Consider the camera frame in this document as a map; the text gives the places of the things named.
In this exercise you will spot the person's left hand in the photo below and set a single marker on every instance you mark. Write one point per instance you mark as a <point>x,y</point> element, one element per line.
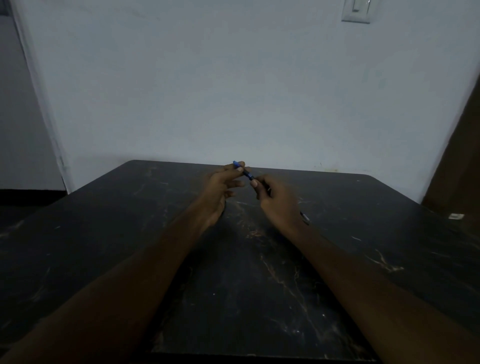
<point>213,195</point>

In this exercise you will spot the person's right hand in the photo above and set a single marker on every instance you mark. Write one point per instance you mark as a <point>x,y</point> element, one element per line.
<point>279,206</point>

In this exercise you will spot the person's left thumb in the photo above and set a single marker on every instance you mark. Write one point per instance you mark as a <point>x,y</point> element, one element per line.
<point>240,171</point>

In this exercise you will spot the person's left middle finger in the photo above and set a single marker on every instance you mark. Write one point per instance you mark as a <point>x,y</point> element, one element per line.
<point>235,184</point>

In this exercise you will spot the person's right thumb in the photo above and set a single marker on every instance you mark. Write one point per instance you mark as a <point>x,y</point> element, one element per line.
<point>256,185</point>

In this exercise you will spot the blue pen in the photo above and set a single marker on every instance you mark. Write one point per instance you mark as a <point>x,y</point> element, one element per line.
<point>248,174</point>

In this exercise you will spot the person's left forearm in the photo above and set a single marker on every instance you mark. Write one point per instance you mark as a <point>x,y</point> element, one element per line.
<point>112,300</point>

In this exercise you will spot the person's right forearm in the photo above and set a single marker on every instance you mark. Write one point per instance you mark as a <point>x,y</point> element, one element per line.
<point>382,300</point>

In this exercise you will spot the brown wooden door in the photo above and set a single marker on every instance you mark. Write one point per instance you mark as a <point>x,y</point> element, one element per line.
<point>455,161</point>

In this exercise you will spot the small white object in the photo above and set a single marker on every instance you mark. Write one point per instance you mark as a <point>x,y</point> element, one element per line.
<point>456,216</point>

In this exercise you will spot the white wall switch plate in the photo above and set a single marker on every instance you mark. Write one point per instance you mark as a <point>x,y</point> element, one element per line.
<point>356,10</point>

